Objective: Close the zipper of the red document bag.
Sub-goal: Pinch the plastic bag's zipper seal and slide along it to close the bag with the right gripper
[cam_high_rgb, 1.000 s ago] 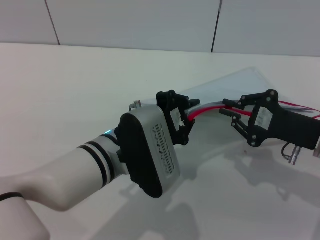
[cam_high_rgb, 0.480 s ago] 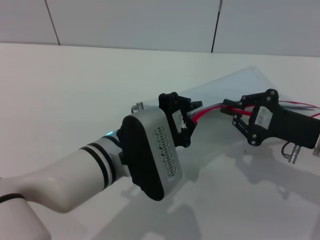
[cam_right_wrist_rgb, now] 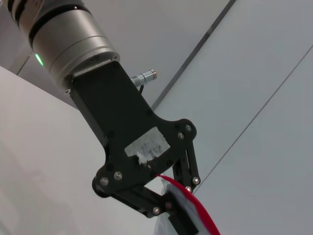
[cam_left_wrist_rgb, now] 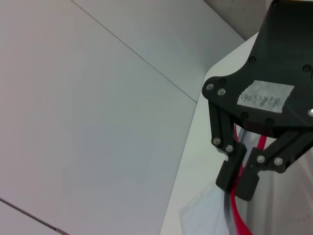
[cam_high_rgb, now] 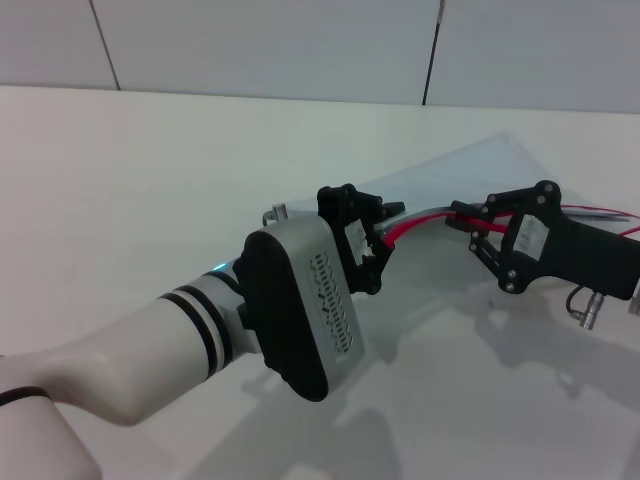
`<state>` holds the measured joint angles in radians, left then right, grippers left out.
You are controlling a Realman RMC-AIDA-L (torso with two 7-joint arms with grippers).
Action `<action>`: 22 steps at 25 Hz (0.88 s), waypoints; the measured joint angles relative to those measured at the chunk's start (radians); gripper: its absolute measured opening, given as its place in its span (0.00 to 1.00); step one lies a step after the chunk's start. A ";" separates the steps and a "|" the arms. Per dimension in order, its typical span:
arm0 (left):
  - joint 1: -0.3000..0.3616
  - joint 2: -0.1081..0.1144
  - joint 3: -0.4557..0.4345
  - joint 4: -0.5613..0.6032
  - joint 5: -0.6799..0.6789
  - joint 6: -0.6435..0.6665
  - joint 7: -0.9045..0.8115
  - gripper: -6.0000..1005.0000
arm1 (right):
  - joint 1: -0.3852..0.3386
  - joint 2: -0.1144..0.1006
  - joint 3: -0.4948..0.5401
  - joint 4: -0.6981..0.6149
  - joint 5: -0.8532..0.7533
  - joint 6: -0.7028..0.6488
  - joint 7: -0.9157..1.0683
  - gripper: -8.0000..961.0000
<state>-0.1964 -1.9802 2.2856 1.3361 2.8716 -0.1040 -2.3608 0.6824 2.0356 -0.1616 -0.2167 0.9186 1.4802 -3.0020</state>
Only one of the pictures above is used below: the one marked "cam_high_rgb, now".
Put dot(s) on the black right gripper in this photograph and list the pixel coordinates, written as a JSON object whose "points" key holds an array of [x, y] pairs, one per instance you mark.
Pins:
{"points": [[580, 255]]}

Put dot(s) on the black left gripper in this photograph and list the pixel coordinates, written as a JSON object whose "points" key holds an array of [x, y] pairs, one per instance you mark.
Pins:
{"points": [[352, 260]]}

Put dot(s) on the clear document bag red zipper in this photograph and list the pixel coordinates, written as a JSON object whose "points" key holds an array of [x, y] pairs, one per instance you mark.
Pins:
{"points": [[450, 175]]}

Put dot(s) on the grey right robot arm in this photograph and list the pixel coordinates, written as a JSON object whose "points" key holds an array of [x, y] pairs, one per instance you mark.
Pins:
{"points": [[635, 299]]}

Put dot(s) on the silver black wrist camera box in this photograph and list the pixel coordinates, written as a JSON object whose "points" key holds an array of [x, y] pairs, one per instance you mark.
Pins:
{"points": [[305, 300]]}

